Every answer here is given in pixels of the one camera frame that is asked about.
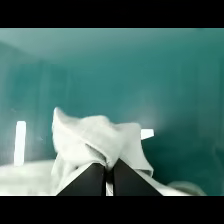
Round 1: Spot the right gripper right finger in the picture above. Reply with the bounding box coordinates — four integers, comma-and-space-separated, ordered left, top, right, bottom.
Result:
112, 158, 164, 197

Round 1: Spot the pale cream garment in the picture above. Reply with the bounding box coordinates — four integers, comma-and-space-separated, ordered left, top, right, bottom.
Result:
0, 106, 208, 197

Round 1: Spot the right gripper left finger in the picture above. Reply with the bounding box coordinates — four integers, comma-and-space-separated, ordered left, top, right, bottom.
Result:
56, 162, 107, 197

